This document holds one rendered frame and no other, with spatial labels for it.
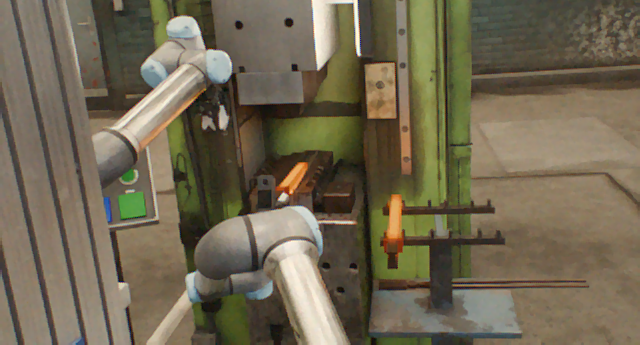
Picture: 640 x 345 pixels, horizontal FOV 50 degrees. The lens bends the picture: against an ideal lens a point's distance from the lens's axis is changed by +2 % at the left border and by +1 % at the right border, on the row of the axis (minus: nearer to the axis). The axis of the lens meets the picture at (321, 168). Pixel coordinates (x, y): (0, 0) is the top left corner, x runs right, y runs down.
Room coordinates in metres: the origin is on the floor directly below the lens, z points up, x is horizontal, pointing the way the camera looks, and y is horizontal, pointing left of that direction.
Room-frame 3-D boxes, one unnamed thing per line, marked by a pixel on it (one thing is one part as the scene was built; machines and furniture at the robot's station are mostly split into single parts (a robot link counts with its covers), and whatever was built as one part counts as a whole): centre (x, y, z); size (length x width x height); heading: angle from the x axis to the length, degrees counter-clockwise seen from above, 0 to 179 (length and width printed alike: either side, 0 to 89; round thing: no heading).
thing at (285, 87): (2.20, 0.09, 1.32); 0.42 x 0.20 x 0.10; 168
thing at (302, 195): (2.20, 0.09, 0.96); 0.42 x 0.20 x 0.09; 168
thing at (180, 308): (1.97, 0.49, 0.62); 0.44 x 0.05 x 0.05; 168
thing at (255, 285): (1.60, 0.20, 0.90); 0.11 x 0.08 x 0.11; 106
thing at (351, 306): (2.20, 0.04, 0.69); 0.56 x 0.38 x 0.45; 168
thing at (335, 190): (2.02, -0.05, 0.95); 0.12 x 0.08 x 0.06; 168
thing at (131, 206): (1.92, 0.57, 1.01); 0.07 x 0.05 x 0.07; 103
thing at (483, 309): (1.71, -0.31, 0.71); 0.40 x 0.30 x 0.02; 82
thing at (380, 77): (2.06, -0.20, 1.27); 0.09 x 0.02 x 0.17; 78
